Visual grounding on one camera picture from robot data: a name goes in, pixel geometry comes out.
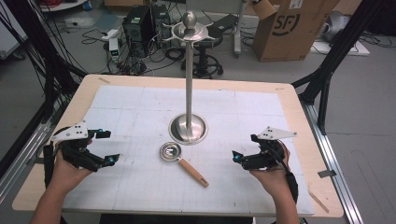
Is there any white metal stand pole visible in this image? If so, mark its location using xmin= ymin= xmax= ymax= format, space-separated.
xmin=233 ymin=0 xmax=248 ymax=59

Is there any black cable with sleeve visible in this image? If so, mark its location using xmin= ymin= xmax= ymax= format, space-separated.
xmin=264 ymin=142 xmax=300 ymax=205

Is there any round white table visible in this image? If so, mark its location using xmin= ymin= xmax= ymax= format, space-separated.
xmin=39 ymin=0 xmax=89 ymax=13

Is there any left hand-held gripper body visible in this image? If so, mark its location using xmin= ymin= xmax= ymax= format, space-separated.
xmin=50 ymin=120 xmax=104 ymax=173

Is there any dark computer tower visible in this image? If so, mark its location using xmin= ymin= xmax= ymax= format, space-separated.
xmin=151 ymin=4 xmax=173 ymax=49

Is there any white power adapter box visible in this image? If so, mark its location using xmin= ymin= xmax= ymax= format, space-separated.
xmin=108 ymin=37 xmax=120 ymax=61

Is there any thin wooden stick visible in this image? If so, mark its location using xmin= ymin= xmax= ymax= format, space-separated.
xmin=307 ymin=189 xmax=331 ymax=215

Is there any silver grey bag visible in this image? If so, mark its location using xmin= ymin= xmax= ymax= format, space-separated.
xmin=319 ymin=10 xmax=352 ymax=43

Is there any white grid mat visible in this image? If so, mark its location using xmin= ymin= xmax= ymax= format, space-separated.
xmin=62 ymin=85 xmax=316 ymax=217

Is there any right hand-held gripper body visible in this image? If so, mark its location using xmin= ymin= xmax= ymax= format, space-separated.
xmin=242 ymin=125 xmax=298 ymax=171

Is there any black office stool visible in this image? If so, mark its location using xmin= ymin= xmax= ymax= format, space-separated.
xmin=180 ymin=13 xmax=239 ymax=79

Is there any person's left hand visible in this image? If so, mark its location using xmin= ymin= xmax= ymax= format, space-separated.
xmin=49 ymin=139 xmax=94 ymax=192

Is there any grey tape strip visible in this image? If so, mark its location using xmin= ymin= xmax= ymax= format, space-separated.
xmin=317 ymin=169 xmax=337 ymax=179

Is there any white flat board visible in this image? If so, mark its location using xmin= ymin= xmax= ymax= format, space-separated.
xmin=310 ymin=39 xmax=371 ymax=57

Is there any person's right hand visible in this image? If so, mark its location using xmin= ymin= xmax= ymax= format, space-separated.
xmin=248 ymin=140 xmax=296 ymax=196

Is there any black computer tower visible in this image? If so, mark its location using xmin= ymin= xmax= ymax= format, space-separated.
xmin=121 ymin=5 xmax=157 ymax=59

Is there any brown cardboard box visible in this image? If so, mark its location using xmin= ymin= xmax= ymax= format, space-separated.
xmin=251 ymin=0 xmax=341 ymax=63

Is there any white power strip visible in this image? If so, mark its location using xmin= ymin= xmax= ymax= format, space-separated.
xmin=100 ymin=28 xmax=121 ymax=42

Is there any black strap cable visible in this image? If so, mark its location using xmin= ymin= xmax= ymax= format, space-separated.
xmin=42 ymin=125 xmax=71 ymax=189

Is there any steel utensil rack stand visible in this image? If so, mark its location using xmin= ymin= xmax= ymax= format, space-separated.
xmin=162 ymin=10 xmax=217 ymax=147

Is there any black metal frame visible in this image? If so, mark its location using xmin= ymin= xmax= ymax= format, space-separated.
xmin=0 ymin=0 xmax=90 ymax=178
xmin=290 ymin=0 xmax=387 ymax=135

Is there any metal ladle with wooden handle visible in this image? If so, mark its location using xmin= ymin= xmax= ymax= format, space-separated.
xmin=159 ymin=141 xmax=210 ymax=189

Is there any aluminium rail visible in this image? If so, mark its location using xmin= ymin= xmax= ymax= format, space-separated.
xmin=300 ymin=101 xmax=364 ymax=224
xmin=0 ymin=99 xmax=64 ymax=204

